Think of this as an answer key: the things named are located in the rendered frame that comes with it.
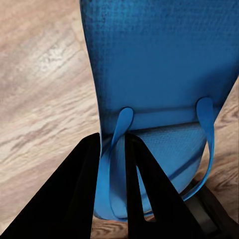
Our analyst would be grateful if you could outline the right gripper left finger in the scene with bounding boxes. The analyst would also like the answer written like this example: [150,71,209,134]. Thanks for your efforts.
[0,132,101,239]

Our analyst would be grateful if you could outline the sandal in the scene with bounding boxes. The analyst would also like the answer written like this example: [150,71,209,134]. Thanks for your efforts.
[79,0,239,222]

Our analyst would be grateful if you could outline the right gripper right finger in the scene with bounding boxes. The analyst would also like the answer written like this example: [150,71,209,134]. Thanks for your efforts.
[125,132,209,239]

